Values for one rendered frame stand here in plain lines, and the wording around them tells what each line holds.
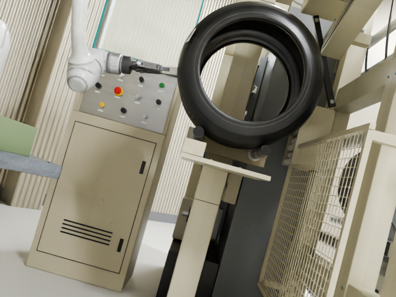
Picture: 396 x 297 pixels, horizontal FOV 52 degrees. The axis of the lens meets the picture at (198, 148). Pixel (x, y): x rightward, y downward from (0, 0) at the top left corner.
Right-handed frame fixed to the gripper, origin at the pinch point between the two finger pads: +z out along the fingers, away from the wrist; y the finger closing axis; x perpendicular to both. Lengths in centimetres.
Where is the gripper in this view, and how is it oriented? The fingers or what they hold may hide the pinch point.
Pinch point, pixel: (170, 70)
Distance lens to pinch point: 177.2
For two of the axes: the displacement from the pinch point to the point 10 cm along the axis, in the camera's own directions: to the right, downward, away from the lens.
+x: -1.3, 9.9, -0.6
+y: 0.0, 0.6, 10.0
